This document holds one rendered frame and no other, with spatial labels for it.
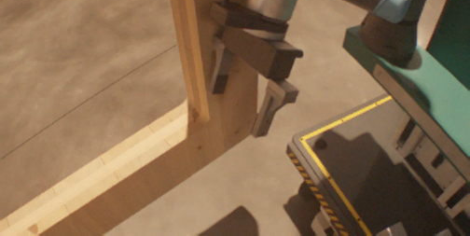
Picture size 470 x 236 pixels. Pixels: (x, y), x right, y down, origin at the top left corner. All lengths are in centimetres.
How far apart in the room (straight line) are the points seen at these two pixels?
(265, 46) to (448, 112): 43
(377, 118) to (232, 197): 61
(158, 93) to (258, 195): 70
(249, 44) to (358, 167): 65
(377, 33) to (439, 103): 21
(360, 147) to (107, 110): 114
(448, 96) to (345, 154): 44
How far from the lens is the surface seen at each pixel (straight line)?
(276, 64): 50
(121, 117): 163
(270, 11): 50
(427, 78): 80
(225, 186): 135
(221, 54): 61
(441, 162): 111
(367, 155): 111
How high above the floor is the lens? 119
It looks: 48 degrees down
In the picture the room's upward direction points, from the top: straight up
